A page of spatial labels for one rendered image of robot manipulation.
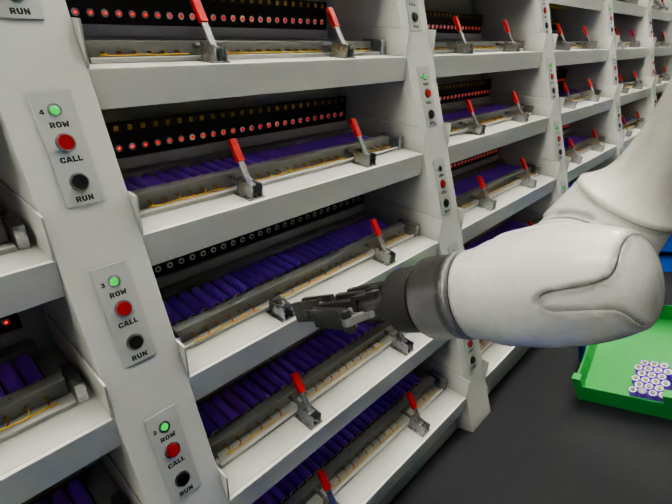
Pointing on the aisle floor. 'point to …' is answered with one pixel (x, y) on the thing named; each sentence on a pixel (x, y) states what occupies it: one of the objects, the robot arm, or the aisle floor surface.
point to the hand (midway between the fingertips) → (315, 308)
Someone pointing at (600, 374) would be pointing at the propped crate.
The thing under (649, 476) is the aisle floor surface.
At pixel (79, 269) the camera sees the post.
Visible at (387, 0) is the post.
